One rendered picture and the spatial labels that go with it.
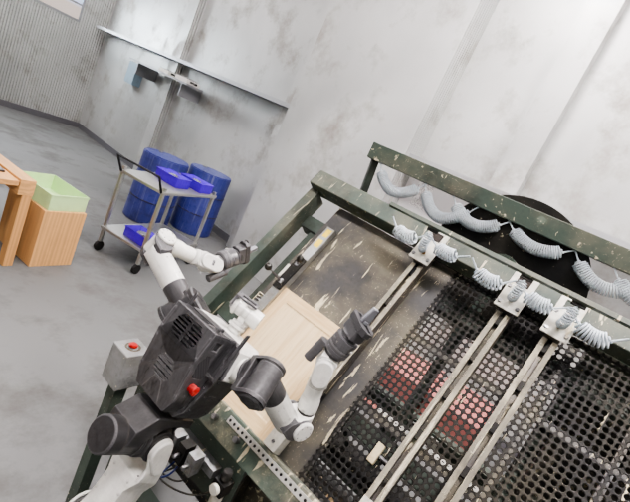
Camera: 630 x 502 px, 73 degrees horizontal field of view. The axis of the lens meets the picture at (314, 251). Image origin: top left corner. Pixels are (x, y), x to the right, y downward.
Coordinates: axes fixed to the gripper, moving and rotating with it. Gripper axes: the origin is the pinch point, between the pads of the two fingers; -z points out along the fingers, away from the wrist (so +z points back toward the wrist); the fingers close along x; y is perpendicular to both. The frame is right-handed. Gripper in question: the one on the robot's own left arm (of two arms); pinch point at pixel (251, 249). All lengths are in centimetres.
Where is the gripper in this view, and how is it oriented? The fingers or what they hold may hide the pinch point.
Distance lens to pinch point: 203.2
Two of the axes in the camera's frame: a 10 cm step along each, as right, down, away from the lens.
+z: -6.7, 3.0, -6.8
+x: -1.6, 8.3, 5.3
